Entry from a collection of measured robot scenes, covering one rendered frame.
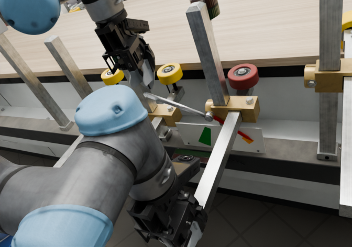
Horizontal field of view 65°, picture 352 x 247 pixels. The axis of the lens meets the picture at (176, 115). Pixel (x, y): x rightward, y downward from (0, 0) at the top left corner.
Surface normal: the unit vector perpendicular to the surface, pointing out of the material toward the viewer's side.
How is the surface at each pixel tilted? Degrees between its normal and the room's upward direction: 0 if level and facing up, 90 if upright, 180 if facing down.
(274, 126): 0
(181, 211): 0
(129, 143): 60
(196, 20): 90
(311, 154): 0
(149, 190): 90
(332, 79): 90
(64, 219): 36
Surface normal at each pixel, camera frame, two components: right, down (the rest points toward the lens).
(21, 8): 0.34, 0.51
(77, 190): 0.18, -0.65
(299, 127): -0.32, -0.73
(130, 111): 0.83, 0.04
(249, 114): -0.40, 0.68
